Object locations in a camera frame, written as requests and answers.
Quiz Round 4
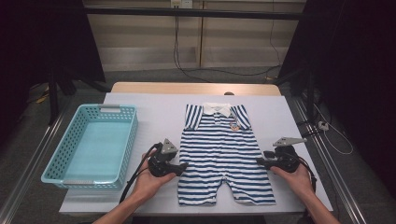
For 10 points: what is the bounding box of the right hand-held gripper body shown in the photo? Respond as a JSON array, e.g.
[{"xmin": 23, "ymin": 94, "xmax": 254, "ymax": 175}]
[{"xmin": 269, "ymin": 136, "xmax": 308, "ymax": 174}]

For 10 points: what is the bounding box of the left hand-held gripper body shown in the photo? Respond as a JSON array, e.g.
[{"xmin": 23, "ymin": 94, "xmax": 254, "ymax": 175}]
[{"xmin": 148, "ymin": 138, "xmax": 179, "ymax": 178}]

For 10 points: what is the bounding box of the blue white striped baby romper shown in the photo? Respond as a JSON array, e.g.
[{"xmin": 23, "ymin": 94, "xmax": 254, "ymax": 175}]
[{"xmin": 177, "ymin": 102, "xmax": 277, "ymax": 207}]

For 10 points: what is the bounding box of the teal perforated plastic basket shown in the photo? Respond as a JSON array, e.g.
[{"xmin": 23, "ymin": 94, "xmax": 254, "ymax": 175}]
[{"xmin": 40, "ymin": 104, "xmax": 139, "ymax": 190}]

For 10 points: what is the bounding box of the person's left hand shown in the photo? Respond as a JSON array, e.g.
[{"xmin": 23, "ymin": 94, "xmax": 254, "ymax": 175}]
[{"xmin": 132, "ymin": 150, "xmax": 177, "ymax": 205}]

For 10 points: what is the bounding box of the person's right hand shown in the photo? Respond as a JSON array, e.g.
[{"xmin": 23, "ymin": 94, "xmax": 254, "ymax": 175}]
[{"xmin": 269, "ymin": 162, "xmax": 316, "ymax": 204}]

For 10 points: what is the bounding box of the black curtain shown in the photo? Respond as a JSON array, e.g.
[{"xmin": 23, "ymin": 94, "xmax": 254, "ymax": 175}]
[
  {"xmin": 0, "ymin": 0, "xmax": 106, "ymax": 150},
  {"xmin": 278, "ymin": 0, "xmax": 396, "ymax": 200}
]

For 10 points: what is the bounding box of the black metal stand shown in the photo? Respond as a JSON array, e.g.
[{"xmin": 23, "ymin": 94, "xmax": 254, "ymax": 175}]
[{"xmin": 46, "ymin": 66, "xmax": 110, "ymax": 125}]

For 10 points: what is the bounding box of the yellow strip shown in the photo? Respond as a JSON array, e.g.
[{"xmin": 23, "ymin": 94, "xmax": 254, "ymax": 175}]
[{"xmin": 35, "ymin": 90, "xmax": 50, "ymax": 105}]

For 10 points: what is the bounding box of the black horizontal bar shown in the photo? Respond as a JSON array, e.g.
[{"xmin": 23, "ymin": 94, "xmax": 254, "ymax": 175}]
[{"xmin": 83, "ymin": 7, "xmax": 307, "ymax": 21}]

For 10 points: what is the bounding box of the right hand-held gripper black cable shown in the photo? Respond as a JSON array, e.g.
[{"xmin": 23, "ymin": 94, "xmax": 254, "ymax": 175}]
[{"xmin": 298, "ymin": 155, "xmax": 318, "ymax": 192}]

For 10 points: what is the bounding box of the white floor cable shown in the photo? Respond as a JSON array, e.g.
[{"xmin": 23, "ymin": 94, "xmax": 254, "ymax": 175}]
[{"xmin": 312, "ymin": 102, "xmax": 355, "ymax": 156}]

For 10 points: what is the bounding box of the thin black wall cable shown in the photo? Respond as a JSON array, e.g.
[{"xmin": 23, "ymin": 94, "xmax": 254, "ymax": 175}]
[{"xmin": 268, "ymin": 0, "xmax": 283, "ymax": 68}]

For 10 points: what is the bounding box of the thick black wall cable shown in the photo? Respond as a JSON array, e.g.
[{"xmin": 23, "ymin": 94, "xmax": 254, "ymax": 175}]
[{"xmin": 172, "ymin": 15, "xmax": 283, "ymax": 84}]

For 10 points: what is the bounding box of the wooden vertical post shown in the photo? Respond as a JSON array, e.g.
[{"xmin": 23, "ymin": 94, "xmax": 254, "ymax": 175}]
[{"xmin": 198, "ymin": 1, "xmax": 205, "ymax": 68}]

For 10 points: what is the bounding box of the white wall socket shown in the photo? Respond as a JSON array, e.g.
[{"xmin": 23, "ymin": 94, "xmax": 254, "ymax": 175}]
[{"xmin": 170, "ymin": 0, "xmax": 194, "ymax": 9}]

